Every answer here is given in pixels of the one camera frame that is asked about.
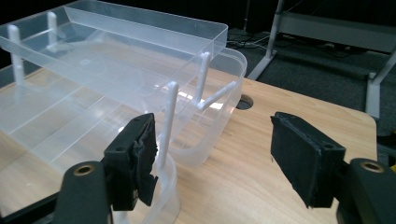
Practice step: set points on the grey metal table frame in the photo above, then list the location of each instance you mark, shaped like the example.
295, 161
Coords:
327, 29

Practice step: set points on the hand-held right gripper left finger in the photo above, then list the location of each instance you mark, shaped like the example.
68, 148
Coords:
127, 168

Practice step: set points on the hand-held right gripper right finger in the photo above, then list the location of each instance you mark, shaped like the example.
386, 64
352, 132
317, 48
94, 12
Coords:
299, 158

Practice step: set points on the translucent plastic plain tray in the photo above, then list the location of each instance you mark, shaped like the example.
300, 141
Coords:
124, 59

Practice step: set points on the translucent plastic divided tray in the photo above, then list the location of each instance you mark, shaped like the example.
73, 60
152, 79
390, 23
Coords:
62, 124

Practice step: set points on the translucent plastic storage box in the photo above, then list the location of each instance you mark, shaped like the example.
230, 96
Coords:
218, 130

